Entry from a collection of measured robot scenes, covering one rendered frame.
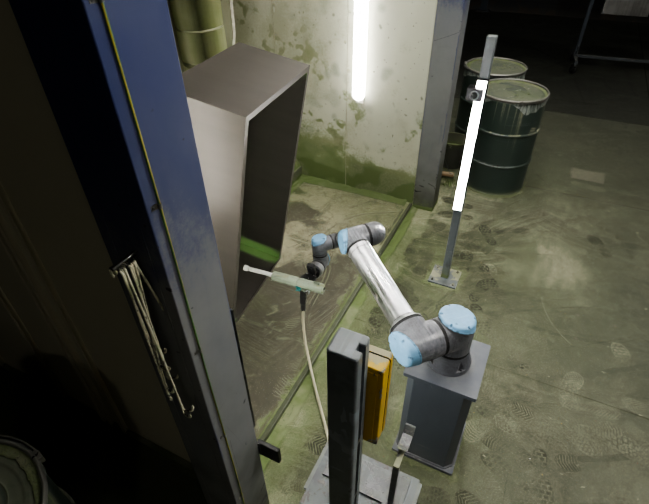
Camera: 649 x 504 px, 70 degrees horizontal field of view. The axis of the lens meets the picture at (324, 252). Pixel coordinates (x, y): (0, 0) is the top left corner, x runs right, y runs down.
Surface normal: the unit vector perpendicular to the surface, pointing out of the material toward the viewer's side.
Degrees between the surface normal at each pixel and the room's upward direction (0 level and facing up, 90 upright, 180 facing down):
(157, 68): 90
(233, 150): 90
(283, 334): 0
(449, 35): 90
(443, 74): 90
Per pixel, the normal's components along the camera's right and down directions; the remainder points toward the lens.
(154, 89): 0.90, 0.26
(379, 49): -0.44, 0.57
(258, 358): -0.02, -0.78
